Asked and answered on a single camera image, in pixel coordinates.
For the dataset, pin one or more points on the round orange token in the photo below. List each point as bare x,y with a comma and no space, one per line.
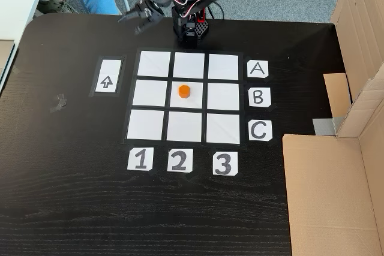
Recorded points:
184,91

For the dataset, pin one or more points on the white paper grid square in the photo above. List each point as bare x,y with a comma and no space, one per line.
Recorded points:
154,64
223,96
150,93
177,103
223,66
223,128
184,126
145,124
189,65

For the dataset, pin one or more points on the white arrow paper sheet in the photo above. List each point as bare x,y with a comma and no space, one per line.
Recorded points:
108,68

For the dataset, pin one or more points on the person's shoe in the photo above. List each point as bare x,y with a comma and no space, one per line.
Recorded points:
54,5

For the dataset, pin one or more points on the crumpled tape scraps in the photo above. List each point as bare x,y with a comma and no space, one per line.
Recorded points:
61,101

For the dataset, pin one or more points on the paper label letter A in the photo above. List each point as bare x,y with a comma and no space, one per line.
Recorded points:
250,74

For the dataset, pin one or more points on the paper label number 2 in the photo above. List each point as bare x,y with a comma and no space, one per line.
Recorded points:
170,152

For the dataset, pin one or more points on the beige flat panel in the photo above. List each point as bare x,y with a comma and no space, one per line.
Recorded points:
4,55

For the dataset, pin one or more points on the paper label number 1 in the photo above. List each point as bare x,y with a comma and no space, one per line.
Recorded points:
130,166

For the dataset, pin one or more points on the paper label letter B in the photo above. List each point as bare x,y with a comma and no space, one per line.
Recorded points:
267,103

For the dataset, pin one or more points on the paper label number 3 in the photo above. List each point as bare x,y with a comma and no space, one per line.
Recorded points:
216,155

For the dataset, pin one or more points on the paper label letter C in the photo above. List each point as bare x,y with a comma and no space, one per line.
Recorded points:
268,136

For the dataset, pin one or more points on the brown cardboard panel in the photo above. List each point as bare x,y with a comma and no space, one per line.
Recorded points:
360,28
324,193

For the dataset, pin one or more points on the black tape grid frame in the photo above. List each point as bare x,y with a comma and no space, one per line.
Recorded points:
172,64

